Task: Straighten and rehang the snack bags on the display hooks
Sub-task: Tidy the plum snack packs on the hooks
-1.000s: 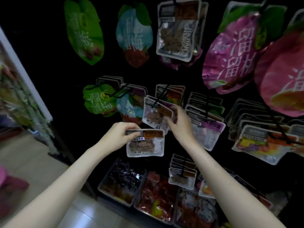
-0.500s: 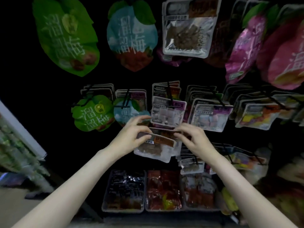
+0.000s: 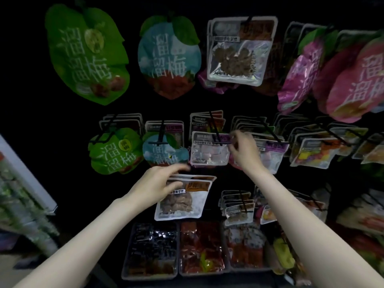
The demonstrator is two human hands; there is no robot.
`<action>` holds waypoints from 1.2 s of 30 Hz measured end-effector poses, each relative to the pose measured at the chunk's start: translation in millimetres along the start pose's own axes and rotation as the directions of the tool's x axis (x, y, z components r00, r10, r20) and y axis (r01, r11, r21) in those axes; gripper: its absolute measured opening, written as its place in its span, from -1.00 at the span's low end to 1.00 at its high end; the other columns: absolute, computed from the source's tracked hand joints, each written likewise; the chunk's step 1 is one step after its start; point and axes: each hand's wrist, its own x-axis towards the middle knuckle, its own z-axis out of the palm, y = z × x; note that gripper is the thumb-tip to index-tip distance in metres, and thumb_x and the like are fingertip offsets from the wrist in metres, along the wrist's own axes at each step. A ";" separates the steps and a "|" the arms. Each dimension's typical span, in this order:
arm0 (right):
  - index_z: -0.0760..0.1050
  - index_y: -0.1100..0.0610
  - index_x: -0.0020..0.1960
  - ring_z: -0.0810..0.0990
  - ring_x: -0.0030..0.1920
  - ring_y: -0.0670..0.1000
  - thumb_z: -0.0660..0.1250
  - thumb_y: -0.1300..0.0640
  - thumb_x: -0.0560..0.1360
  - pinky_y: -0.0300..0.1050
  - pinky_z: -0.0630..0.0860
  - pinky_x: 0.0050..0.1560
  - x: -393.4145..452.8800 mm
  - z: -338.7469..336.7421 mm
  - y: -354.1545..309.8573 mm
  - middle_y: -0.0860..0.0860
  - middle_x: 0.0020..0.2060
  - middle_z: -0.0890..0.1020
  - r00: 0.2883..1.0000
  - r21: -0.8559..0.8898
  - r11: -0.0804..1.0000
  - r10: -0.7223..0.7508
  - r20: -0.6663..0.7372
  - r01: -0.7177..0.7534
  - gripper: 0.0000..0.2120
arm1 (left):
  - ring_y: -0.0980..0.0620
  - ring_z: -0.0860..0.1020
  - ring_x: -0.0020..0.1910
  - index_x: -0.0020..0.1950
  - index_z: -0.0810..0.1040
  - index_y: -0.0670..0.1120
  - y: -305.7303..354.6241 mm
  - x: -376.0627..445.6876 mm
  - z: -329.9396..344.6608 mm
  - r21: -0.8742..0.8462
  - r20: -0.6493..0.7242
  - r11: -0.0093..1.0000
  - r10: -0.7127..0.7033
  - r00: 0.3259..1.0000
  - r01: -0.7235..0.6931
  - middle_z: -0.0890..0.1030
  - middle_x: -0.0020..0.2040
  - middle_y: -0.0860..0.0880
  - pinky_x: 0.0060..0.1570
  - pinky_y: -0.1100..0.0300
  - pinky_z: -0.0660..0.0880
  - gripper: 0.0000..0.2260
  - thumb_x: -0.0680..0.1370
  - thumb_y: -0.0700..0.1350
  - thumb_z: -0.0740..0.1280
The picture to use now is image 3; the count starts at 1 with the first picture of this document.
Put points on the person's left hand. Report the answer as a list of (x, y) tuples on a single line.
[(155, 186)]

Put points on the person's right hand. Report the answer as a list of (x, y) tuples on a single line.
[(247, 151)]

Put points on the clear brown plum packet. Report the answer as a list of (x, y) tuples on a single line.
[(183, 201)]

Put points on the small teal round snack bag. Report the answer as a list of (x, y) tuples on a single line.
[(163, 151)]

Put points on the clear pink marshmallow packet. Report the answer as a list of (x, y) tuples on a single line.
[(210, 151)]

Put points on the small green round snack bag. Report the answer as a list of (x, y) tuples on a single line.
[(114, 154)]

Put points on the row of small clear pouches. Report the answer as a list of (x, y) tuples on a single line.
[(240, 207)]

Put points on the pink round snack bag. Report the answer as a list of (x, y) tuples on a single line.
[(300, 78), (360, 84)]

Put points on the large clear dark-candy snack bag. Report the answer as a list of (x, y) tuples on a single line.
[(240, 54)]

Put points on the large teal round snack bag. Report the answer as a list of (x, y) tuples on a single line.
[(168, 57)]

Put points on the row of red orange pouches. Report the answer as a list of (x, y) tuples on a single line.
[(360, 243)]

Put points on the large green round snack bag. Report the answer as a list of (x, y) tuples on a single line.
[(87, 57)]

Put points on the person's left forearm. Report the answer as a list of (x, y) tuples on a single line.
[(78, 249)]

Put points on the person's right forearm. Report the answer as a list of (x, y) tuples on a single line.
[(306, 231)]

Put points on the clear tray of dark candies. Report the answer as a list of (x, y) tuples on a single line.
[(150, 252)]

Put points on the clear tray of red candies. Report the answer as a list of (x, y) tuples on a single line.
[(203, 249)]

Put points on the clear tray of mixed candies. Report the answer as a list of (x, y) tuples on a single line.
[(246, 246)]

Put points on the row of green wrapped packets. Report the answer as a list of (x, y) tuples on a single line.
[(24, 222)]

